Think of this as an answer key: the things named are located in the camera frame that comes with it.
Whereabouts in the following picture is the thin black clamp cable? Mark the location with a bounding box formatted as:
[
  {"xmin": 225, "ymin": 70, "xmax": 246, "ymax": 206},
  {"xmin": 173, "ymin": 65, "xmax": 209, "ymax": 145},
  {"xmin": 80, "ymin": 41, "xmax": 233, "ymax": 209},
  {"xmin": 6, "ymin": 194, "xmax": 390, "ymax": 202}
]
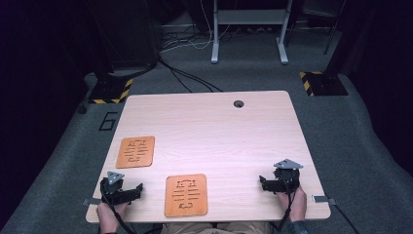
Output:
[{"xmin": 333, "ymin": 202, "xmax": 360, "ymax": 234}]

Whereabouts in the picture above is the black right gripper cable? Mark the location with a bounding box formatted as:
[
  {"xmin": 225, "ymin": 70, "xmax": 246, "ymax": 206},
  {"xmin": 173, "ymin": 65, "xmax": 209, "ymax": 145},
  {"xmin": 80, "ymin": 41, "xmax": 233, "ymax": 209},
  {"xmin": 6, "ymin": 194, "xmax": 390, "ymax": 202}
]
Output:
[{"xmin": 276, "ymin": 175, "xmax": 294, "ymax": 232}]

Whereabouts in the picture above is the orange leather mat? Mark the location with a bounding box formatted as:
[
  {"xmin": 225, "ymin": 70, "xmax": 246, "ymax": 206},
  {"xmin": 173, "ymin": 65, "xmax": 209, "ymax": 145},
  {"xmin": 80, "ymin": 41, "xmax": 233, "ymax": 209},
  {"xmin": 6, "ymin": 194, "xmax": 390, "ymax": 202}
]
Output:
[
  {"xmin": 115, "ymin": 136, "xmax": 156, "ymax": 170},
  {"xmin": 164, "ymin": 173, "xmax": 208, "ymax": 218}
]

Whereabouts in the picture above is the person's left hand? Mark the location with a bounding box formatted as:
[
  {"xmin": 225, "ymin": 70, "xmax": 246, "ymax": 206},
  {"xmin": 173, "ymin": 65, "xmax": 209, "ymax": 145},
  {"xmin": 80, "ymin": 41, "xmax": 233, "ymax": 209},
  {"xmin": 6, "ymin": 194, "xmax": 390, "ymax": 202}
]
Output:
[{"xmin": 95, "ymin": 201, "xmax": 130, "ymax": 234}]

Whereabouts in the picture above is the black stand pole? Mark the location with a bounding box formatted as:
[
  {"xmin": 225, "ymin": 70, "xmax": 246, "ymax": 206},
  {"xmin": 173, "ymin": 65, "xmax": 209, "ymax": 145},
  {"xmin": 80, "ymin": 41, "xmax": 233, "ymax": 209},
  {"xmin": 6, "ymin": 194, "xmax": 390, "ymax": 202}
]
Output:
[
  {"xmin": 85, "ymin": 0, "xmax": 115, "ymax": 86},
  {"xmin": 323, "ymin": 0, "xmax": 361, "ymax": 79}
]

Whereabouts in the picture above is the thick black floor cable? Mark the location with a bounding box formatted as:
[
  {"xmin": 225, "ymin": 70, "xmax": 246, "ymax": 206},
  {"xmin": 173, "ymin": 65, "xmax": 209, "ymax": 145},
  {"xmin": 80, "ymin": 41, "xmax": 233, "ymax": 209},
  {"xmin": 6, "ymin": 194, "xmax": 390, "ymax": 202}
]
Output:
[{"xmin": 157, "ymin": 57, "xmax": 224, "ymax": 94}]

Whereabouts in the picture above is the white floor cable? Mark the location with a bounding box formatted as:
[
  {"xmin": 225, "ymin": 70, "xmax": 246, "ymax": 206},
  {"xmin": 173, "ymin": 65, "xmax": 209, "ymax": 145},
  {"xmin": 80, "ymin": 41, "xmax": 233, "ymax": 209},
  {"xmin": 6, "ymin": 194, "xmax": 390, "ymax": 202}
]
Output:
[{"xmin": 160, "ymin": 0, "xmax": 232, "ymax": 55}]

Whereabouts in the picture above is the grey table edge clamp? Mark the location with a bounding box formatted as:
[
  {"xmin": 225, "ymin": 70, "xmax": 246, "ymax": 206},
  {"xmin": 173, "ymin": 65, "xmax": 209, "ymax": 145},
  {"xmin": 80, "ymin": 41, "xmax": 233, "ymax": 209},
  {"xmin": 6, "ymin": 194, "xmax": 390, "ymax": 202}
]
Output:
[
  {"xmin": 81, "ymin": 197, "xmax": 102, "ymax": 207},
  {"xmin": 311, "ymin": 194, "xmax": 338, "ymax": 206}
]

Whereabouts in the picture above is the white metal desk frame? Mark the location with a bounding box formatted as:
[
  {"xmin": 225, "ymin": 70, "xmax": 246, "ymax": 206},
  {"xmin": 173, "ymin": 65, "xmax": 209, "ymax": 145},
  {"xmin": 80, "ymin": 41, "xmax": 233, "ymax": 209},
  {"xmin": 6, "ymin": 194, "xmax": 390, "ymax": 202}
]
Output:
[{"xmin": 209, "ymin": 0, "xmax": 295, "ymax": 65}]

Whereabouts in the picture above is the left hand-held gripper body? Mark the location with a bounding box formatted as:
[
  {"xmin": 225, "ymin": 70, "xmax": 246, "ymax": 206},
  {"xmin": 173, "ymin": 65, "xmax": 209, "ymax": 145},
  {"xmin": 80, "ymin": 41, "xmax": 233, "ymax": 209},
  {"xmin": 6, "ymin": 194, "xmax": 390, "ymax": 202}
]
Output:
[{"xmin": 99, "ymin": 171, "xmax": 134, "ymax": 206}]

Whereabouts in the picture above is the yellow-black striped stand base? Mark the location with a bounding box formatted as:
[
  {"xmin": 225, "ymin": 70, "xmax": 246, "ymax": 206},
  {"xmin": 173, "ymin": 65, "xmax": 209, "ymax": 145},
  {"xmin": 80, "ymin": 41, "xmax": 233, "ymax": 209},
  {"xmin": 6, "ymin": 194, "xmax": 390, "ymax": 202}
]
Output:
[
  {"xmin": 88, "ymin": 76, "xmax": 134, "ymax": 105},
  {"xmin": 298, "ymin": 70, "xmax": 350, "ymax": 98}
]

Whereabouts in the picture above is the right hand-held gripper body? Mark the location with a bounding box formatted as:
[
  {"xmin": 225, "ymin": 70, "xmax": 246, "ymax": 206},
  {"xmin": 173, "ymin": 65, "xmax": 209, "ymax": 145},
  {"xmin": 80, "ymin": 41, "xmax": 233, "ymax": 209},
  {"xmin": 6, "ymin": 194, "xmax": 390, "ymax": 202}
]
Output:
[{"xmin": 272, "ymin": 158, "xmax": 305, "ymax": 196}]

